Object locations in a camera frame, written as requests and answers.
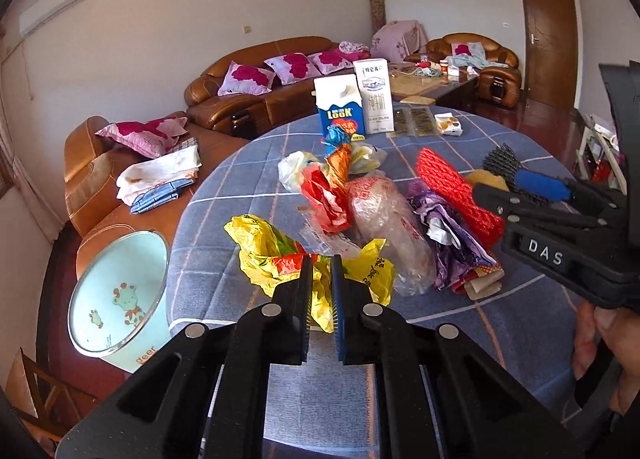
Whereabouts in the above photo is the brown leather armchair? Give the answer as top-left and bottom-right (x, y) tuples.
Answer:
(425, 33), (523, 104)

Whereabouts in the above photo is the purple foil wrapper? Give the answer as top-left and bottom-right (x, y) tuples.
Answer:
(407, 181), (503, 296)

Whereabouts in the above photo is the brown leather sofa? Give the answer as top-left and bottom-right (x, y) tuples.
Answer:
(184, 36), (361, 140)

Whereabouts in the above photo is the white stained cloth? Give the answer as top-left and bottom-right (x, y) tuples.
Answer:
(116, 145), (202, 204)

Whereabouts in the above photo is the clear gold-printed wrapper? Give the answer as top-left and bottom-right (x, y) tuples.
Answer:
(387, 106), (413, 138)
(409, 106), (435, 137)

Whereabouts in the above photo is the person's right hand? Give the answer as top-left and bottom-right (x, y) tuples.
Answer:
(572, 303), (640, 415)

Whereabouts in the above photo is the light blue cloth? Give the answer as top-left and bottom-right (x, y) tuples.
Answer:
(447, 53), (493, 70)

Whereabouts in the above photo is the light blue giraffe-print bin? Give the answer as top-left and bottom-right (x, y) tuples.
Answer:
(67, 230), (173, 374)

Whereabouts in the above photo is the brown leather chaise lounge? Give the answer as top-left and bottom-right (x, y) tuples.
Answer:
(64, 111), (251, 280)

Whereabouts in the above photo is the small white snack box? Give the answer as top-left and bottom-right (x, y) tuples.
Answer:
(434, 112), (463, 137)

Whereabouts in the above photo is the brown wooden door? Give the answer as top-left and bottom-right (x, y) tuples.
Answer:
(516, 0), (580, 112)

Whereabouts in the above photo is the clear plastic bag red print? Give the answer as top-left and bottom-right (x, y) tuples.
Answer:
(347, 176), (436, 297)

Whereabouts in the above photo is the wooden chair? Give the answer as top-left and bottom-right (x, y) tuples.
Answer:
(5, 348), (96, 455)

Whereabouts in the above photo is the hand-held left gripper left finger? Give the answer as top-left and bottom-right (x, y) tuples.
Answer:
(57, 255), (313, 459)

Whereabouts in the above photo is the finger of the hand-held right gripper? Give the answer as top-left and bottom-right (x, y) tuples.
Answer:
(515, 170), (626, 212)
(472, 183), (608, 240)

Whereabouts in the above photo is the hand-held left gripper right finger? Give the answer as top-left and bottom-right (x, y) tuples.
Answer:
(330, 254), (586, 459)

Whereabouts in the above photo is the pink cloth cover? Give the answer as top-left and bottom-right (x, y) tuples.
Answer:
(371, 20), (429, 64)

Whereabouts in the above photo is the red foam net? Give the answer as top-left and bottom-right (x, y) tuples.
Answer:
(416, 147), (506, 242)

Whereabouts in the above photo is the orange cone wrapper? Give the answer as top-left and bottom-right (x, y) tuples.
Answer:
(321, 130), (354, 190)

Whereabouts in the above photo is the blue and white carton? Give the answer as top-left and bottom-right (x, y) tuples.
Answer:
(314, 74), (365, 140)

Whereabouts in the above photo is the black foam net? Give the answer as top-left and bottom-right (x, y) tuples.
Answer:
(481, 143), (551, 204)

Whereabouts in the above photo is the brown plaid cloth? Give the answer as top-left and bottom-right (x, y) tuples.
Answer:
(165, 136), (198, 154)

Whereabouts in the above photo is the blue checked cloth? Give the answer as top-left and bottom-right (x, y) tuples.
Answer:
(131, 179), (193, 214)

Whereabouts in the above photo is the glass-top coffee table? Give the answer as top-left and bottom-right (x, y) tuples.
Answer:
(387, 61), (481, 114)

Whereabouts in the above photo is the pale yellow plastic bag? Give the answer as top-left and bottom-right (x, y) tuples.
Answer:
(277, 143), (388, 192)

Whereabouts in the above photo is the blue checked tablecloth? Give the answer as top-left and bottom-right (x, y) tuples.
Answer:
(166, 101), (601, 459)

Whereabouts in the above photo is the white milk carton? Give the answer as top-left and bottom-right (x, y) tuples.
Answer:
(354, 59), (391, 134)

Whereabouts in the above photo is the white air conditioner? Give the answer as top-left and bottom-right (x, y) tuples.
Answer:
(19, 0), (86, 36)

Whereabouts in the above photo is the white cluttered rack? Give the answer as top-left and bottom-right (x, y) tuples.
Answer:
(577, 109), (626, 194)

